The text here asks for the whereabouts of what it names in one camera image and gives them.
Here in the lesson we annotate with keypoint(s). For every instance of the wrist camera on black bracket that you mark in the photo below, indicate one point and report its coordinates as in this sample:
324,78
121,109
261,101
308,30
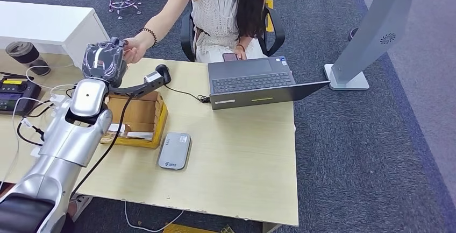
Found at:
142,86

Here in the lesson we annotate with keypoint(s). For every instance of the black coil wrist band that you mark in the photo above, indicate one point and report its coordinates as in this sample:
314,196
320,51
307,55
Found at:
152,33

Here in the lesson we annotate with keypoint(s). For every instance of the person's right forearm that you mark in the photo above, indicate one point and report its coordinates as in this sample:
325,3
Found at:
160,24

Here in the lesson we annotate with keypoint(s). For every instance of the grey laptop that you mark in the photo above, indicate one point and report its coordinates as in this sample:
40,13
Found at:
249,81

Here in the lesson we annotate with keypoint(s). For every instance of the white power strip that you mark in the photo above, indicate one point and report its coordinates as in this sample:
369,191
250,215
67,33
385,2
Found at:
35,152

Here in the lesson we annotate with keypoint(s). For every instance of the black round floor object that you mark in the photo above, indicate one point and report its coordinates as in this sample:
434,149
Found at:
352,34

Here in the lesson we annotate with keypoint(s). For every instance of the person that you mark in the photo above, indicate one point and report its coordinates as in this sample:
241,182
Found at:
217,14

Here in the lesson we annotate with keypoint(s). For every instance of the person's right hand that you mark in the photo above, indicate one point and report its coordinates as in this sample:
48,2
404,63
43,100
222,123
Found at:
134,49

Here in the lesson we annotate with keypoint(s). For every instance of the black computer mouse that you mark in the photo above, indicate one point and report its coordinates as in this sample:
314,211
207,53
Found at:
166,72

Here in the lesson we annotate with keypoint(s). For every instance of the open cardboard box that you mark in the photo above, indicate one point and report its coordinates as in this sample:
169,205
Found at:
142,115

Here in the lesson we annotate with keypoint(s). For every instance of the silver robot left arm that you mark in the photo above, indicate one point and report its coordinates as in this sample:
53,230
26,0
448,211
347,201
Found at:
67,142

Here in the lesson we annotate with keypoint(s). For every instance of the person's left forearm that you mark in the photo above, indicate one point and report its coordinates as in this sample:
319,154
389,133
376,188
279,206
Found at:
246,42

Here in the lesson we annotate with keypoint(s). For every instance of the grey kiosk stand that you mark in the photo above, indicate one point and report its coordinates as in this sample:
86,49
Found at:
377,28

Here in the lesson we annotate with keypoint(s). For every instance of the black lidded coffee cup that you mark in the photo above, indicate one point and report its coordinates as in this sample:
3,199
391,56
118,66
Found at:
26,56

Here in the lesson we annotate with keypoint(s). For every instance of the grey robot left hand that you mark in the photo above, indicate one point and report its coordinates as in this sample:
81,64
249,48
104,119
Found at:
105,62

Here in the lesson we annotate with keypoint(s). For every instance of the yellow box under desk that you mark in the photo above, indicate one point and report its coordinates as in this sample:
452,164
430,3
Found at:
185,228

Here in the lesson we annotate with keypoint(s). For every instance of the person's left hand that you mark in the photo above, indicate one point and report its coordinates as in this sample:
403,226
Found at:
241,53

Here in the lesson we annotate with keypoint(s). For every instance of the black control device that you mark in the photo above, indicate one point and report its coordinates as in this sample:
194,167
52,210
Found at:
16,94

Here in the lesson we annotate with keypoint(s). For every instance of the white paper card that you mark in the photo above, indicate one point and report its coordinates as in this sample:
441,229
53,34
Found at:
117,128
139,136

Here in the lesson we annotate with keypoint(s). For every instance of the white charger plug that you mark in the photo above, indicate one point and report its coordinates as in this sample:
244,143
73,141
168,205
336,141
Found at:
57,98

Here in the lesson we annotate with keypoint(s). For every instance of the dark pink smartphone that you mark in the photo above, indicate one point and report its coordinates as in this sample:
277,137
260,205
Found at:
229,57

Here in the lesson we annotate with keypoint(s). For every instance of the yellow floor object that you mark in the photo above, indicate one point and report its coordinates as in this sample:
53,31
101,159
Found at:
269,17

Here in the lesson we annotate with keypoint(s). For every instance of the white cabinet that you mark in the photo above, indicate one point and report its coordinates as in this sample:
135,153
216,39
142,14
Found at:
42,24

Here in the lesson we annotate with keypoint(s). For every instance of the black office chair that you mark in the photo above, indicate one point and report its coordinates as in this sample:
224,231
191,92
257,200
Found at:
187,39

